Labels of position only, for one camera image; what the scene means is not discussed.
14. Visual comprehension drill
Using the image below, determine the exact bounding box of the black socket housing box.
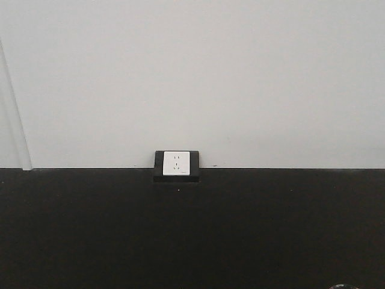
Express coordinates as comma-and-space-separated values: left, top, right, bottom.
153, 151, 200, 183

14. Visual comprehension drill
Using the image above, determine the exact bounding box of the clear glass beaker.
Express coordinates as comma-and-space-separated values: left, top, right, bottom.
329, 284, 359, 289

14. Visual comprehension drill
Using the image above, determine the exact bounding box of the white power socket plate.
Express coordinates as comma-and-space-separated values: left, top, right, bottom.
162, 151, 190, 176

